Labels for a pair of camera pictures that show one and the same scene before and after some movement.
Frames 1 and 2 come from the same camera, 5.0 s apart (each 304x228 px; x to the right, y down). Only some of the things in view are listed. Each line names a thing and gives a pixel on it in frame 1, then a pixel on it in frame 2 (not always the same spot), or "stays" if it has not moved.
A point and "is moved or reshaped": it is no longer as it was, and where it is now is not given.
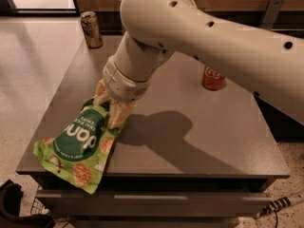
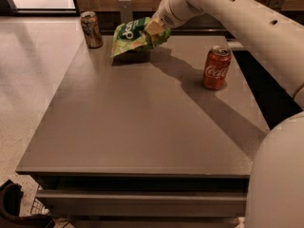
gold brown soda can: [90, 25] stays
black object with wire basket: [10, 196] stays
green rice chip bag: [80, 151] is moved or reshaped
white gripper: [123, 86] -> [166, 14]
